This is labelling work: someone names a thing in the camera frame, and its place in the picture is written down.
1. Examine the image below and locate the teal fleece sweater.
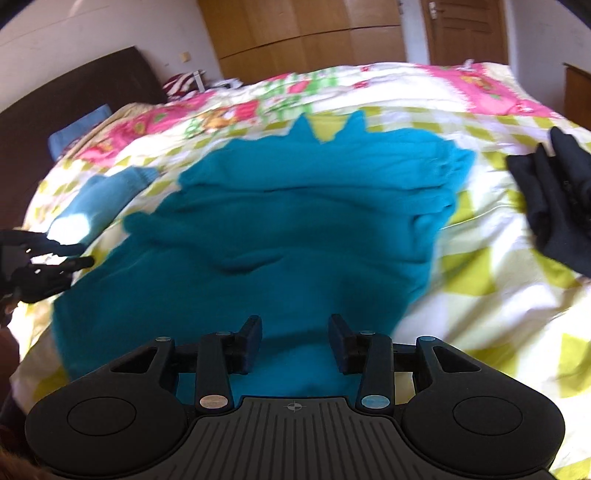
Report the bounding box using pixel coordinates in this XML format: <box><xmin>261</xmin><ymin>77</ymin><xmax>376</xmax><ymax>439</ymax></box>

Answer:
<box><xmin>51</xmin><ymin>112</ymin><xmax>476</xmax><ymax>402</ymax></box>

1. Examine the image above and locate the red white striped cloth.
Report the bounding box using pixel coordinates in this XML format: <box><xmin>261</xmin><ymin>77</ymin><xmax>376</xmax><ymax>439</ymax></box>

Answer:
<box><xmin>163</xmin><ymin>73</ymin><xmax>204</xmax><ymax>97</ymax></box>

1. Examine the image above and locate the wooden cabinet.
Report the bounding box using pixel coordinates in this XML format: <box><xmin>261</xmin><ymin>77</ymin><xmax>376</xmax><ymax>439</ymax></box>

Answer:
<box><xmin>563</xmin><ymin>62</ymin><xmax>591</xmax><ymax>131</ymax></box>

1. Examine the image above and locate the wooden wardrobe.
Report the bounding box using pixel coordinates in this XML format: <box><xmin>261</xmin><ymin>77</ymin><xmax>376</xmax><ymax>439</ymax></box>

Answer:
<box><xmin>198</xmin><ymin>0</ymin><xmax>408</xmax><ymax>85</ymax></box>

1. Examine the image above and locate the dark wooden headboard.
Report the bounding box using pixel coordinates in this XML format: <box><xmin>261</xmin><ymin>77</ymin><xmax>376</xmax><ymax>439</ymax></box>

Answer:
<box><xmin>0</xmin><ymin>45</ymin><xmax>168</xmax><ymax>222</ymax></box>

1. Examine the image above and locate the printed floral bed quilt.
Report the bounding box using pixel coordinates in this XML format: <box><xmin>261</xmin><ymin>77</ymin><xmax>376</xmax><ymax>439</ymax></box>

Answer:
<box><xmin>9</xmin><ymin>62</ymin><xmax>591</xmax><ymax>480</ymax></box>

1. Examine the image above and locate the black garment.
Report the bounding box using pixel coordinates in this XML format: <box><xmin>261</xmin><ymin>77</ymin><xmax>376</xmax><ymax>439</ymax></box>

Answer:
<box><xmin>506</xmin><ymin>126</ymin><xmax>591</xmax><ymax>279</ymax></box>

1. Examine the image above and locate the blue pillow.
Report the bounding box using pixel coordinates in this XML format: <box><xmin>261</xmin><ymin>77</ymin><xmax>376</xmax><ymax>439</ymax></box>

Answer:
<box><xmin>48</xmin><ymin>104</ymin><xmax>113</xmax><ymax>160</ymax></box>

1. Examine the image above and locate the wooden door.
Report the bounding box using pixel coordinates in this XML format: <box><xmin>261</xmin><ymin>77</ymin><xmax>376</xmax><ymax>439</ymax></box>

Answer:
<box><xmin>422</xmin><ymin>0</ymin><xmax>509</xmax><ymax>66</ymax></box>

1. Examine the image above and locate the blue knit garment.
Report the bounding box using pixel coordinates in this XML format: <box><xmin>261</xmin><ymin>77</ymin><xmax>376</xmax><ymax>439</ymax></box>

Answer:
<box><xmin>48</xmin><ymin>166</ymin><xmax>161</xmax><ymax>246</ymax></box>

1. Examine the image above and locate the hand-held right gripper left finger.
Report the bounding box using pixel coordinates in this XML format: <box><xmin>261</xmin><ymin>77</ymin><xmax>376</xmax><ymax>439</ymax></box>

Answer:
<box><xmin>108</xmin><ymin>315</ymin><xmax>264</xmax><ymax>415</ymax></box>

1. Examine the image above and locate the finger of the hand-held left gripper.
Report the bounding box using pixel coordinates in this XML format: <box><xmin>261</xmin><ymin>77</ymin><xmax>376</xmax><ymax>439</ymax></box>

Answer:
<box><xmin>14</xmin><ymin>257</ymin><xmax>96</xmax><ymax>304</ymax></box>
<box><xmin>25</xmin><ymin>233</ymin><xmax>88</xmax><ymax>258</ymax></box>

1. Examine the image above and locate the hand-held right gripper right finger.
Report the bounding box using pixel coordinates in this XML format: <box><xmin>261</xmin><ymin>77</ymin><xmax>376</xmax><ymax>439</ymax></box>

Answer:
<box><xmin>329</xmin><ymin>314</ymin><xmax>481</xmax><ymax>412</ymax></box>

